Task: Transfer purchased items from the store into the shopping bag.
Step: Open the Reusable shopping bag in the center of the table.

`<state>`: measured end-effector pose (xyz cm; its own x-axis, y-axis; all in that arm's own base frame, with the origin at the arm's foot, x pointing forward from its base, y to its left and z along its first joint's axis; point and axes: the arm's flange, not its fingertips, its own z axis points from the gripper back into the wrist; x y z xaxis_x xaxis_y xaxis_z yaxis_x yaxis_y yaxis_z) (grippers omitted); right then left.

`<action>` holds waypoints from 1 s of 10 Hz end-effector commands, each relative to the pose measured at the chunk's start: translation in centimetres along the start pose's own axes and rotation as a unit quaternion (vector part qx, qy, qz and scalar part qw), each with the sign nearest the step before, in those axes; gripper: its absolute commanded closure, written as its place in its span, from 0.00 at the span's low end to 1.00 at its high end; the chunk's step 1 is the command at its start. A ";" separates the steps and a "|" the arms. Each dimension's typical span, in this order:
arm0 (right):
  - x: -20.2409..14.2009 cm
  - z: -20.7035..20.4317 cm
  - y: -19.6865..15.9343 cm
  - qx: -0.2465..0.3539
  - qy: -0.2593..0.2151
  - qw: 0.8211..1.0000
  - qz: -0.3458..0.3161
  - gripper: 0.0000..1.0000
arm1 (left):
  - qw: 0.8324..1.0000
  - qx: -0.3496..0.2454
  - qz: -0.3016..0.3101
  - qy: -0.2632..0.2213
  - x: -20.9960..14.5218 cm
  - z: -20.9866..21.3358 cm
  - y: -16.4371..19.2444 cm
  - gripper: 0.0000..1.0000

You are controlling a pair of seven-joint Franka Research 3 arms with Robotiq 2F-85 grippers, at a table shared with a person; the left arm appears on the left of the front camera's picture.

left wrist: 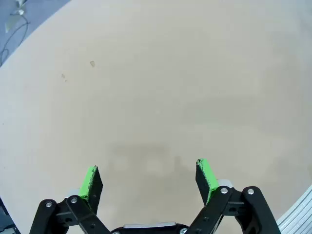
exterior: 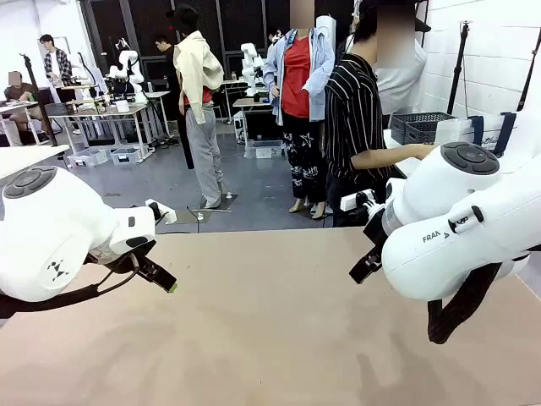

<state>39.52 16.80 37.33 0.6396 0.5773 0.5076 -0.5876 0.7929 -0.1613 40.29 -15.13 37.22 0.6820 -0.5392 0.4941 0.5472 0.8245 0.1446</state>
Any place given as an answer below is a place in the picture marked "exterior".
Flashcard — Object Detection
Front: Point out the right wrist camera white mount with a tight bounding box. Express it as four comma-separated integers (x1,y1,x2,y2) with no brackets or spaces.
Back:
340,189,377,212

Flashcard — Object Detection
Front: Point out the dark grey plastic basket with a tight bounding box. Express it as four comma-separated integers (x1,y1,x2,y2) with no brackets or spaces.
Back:
389,111,457,147

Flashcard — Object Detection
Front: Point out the man in black clothes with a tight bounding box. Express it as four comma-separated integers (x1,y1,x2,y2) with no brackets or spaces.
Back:
152,33,183,147

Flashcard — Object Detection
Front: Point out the person in plaid shirt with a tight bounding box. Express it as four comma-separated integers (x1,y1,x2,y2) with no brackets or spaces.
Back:
39,33,76,105

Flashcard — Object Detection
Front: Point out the black equipment box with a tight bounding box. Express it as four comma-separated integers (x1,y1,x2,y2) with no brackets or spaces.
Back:
243,109,283,143

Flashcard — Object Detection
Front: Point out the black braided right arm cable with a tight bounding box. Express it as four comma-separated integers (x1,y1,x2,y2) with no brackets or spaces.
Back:
426,261,504,346

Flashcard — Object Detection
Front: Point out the person in striped shirt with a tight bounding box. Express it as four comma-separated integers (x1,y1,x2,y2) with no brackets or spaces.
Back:
324,0,419,228

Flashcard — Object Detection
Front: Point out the small grey desk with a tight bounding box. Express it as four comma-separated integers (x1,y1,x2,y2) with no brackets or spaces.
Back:
231,96,274,112

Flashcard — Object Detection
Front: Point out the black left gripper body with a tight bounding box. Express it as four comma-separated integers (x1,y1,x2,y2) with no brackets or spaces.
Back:
125,236,157,258

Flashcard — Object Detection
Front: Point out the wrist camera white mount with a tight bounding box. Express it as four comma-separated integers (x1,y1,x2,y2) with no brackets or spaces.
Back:
145,198,177,226
340,189,377,212

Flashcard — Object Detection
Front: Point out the seated person brown shirt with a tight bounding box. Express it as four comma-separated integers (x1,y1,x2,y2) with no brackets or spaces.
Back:
3,70,50,145

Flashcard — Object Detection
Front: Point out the white equipment box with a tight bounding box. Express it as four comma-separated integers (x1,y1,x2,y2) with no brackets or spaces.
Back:
232,110,247,144

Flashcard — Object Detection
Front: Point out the person in white shirt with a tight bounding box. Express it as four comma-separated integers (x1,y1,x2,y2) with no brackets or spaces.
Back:
374,0,432,116

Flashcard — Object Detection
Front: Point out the grey workbench desk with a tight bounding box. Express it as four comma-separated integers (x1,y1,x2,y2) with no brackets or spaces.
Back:
44,91,171,164

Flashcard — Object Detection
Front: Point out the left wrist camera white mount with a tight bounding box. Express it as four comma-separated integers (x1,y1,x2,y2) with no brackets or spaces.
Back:
145,198,177,226

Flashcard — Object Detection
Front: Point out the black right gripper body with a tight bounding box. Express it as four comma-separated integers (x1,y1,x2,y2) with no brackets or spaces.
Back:
362,202,387,255

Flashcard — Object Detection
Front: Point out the mannequin beige jacket black hat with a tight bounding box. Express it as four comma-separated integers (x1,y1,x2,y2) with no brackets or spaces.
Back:
165,3,226,211

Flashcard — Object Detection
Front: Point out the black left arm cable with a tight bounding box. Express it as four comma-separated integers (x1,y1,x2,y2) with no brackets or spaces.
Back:
0,253,141,319

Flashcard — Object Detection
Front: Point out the mannequin red top blue shirt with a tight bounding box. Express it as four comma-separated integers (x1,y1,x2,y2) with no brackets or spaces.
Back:
262,0,338,221

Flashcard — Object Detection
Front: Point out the clear storage bin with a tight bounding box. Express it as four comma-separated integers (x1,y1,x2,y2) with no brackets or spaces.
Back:
243,139,283,160
66,146,109,169
109,145,141,166

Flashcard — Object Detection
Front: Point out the person's right forearm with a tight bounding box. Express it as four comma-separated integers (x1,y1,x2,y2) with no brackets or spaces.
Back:
349,144,434,171

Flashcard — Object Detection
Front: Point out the black tripod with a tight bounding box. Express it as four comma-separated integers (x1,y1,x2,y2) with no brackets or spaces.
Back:
19,52,59,148

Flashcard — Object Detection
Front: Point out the black light stand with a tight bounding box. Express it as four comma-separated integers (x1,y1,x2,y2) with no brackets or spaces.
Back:
516,41,541,113
446,19,473,116

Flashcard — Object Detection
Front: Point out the grey floor mat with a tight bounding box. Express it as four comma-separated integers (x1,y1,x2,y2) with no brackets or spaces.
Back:
168,193,234,225

